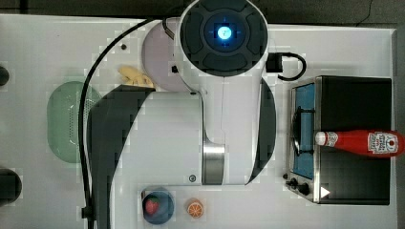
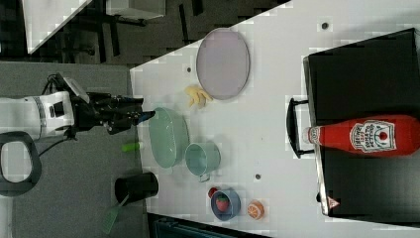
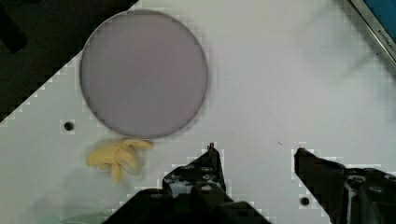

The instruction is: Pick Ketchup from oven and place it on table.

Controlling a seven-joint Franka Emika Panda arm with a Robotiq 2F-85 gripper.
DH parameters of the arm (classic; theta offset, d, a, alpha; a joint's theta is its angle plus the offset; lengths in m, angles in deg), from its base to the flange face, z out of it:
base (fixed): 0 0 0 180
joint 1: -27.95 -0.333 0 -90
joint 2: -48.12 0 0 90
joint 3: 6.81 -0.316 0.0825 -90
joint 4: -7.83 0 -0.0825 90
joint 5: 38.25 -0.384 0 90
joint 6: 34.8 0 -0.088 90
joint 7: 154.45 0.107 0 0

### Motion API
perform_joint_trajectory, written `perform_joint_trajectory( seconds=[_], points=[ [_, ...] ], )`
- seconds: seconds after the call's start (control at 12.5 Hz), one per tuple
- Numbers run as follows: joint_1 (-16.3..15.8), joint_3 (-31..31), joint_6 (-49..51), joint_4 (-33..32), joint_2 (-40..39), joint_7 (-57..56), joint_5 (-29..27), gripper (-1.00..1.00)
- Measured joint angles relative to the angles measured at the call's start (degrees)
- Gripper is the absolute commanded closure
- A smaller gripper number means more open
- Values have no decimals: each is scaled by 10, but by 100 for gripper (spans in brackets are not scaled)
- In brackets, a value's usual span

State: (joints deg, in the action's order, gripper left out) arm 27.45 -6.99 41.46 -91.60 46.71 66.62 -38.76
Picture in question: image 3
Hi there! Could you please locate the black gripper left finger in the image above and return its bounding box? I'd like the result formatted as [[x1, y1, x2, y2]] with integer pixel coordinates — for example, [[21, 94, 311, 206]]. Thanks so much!
[[105, 144, 271, 224]]

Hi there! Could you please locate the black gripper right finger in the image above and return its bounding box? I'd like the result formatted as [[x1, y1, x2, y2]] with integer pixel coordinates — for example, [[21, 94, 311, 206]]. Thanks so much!
[[294, 147, 396, 224]]

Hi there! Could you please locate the yellow plush banana bunch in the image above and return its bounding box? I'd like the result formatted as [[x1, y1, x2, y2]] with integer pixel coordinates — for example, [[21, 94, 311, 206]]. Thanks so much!
[[86, 138, 153, 184]]

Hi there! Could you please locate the grey round plate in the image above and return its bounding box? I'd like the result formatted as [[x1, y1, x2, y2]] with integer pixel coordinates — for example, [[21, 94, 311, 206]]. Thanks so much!
[[79, 9, 209, 139]]

